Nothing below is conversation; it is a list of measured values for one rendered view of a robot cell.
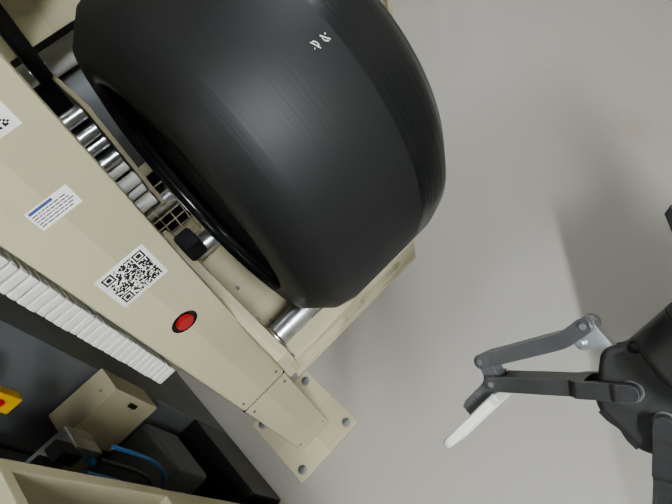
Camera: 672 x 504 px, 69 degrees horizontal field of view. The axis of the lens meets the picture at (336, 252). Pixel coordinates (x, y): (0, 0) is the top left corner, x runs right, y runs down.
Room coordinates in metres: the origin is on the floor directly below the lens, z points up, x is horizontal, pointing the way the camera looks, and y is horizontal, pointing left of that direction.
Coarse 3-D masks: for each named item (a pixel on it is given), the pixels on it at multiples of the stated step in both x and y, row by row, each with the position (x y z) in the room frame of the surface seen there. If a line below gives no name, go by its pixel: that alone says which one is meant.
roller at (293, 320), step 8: (288, 312) 0.42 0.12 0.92; (296, 312) 0.41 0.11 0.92; (304, 312) 0.41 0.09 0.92; (312, 312) 0.41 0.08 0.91; (280, 320) 0.41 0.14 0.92; (288, 320) 0.40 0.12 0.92; (296, 320) 0.40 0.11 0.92; (304, 320) 0.40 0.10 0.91; (272, 328) 0.40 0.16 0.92; (280, 328) 0.39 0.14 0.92; (288, 328) 0.39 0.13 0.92; (296, 328) 0.39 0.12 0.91; (280, 336) 0.38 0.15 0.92; (288, 336) 0.38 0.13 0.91
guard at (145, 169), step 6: (384, 0) 1.20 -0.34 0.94; (390, 0) 1.19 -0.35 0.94; (390, 6) 1.19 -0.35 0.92; (390, 12) 1.19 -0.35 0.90; (144, 168) 0.82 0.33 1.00; (150, 168) 0.82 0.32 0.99; (144, 174) 0.81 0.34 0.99; (162, 192) 0.83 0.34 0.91; (180, 204) 0.83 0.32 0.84; (156, 210) 0.81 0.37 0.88; (168, 210) 0.82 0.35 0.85; (174, 216) 0.82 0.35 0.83; (156, 222) 0.80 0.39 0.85; (162, 222) 0.80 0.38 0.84; (162, 228) 0.80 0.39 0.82; (168, 228) 0.80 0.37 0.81; (198, 228) 0.83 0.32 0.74
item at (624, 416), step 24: (648, 336) 0.07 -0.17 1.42; (600, 360) 0.07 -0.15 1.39; (624, 360) 0.06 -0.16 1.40; (648, 360) 0.05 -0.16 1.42; (648, 384) 0.04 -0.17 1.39; (600, 408) 0.04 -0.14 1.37; (624, 408) 0.04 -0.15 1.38; (648, 408) 0.03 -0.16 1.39; (624, 432) 0.02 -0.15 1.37; (648, 432) 0.02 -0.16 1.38
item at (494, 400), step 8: (496, 392) 0.08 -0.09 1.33; (488, 400) 0.08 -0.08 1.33; (496, 400) 0.08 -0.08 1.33; (480, 408) 0.08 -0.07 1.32; (488, 408) 0.07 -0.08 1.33; (472, 416) 0.07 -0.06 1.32; (480, 416) 0.07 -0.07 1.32; (464, 424) 0.07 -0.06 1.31; (472, 424) 0.07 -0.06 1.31; (456, 432) 0.07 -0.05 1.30; (464, 432) 0.07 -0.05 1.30; (448, 440) 0.07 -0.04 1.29; (456, 440) 0.06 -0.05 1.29
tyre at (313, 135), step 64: (128, 0) 0.56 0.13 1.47; (192, 0) 0.53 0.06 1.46; (256, 0) 0.51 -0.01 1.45; (320, 0) 0.51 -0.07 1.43; (128, 64) 0.50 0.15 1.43; (192, 64) 0.46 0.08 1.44; (256, 64) 0.45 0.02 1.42; (320, 64) 0.45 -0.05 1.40; (384, 64) 0.45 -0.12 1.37; (128, 128) 0.71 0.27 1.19; (192, 128) 0.42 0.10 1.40; (256, 128) 0.39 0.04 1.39; (320, 128) 0.39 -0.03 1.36; (384, 128) 0.40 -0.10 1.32; (192, 192) 0.70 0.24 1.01; (256, 192) 0.36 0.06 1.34; (320, 192) 0.35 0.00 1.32; (384, 192) 0.36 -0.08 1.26; (256, 256) 0.55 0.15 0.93; (320, 256) 0.31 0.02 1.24; (384, 256) 0.34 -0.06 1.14
